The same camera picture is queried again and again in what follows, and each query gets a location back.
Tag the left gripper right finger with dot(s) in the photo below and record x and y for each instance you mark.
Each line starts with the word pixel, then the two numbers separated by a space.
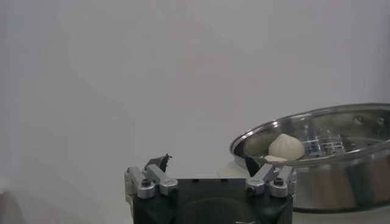
pixel 265 176

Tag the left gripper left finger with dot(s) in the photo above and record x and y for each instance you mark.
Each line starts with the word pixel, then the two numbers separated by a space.
pixel 152 179

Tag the white steamed baozi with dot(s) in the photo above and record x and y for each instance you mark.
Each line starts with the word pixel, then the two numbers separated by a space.
pixel 286 147

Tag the steel steamer basket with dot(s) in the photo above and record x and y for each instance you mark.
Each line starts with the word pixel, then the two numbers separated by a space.
pixel 335 188

